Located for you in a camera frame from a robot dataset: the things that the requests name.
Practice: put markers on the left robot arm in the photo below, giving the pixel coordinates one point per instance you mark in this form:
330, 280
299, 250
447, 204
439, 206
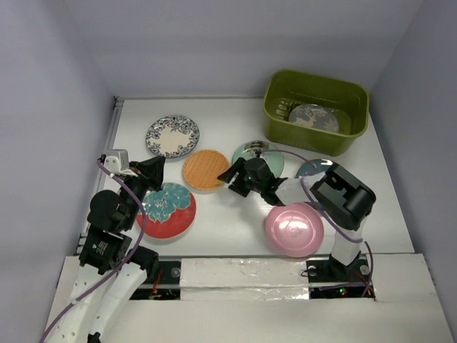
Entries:
111, 265

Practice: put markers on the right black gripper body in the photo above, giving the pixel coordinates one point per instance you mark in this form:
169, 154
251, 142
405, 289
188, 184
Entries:
245, 184

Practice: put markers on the blue floral white plate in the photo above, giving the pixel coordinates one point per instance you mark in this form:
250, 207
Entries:
172, 136

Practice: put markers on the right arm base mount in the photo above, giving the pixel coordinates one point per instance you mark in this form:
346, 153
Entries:
328, 279

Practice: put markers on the green plastic bin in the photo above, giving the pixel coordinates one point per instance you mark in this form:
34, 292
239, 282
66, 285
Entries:
288, 89

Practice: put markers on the aluminium side rail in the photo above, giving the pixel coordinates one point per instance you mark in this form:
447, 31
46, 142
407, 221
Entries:
99, 183

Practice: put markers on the grey deer plate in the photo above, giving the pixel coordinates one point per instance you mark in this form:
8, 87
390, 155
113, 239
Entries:
314, 116

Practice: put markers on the pink plate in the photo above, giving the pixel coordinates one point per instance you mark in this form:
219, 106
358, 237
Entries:
295, 230

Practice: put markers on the mint green flower plate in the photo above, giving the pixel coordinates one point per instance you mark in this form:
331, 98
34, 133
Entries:
258, 148

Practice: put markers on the red and teal plate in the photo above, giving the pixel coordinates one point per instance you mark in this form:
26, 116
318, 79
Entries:
169, 212

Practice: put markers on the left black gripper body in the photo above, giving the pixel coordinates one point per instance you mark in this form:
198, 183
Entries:
138, 184

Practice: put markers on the orange woven plate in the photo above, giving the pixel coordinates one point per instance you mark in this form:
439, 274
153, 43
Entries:
202, 168

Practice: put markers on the dark teal plate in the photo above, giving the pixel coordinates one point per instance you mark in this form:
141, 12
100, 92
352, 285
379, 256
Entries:
313, 167

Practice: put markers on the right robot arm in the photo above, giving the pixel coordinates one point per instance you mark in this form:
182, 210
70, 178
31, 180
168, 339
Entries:
343, 200

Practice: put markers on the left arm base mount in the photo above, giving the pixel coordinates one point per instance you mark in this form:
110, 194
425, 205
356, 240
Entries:
165, 285

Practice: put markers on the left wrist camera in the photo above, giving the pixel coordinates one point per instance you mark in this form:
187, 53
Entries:
116, 161

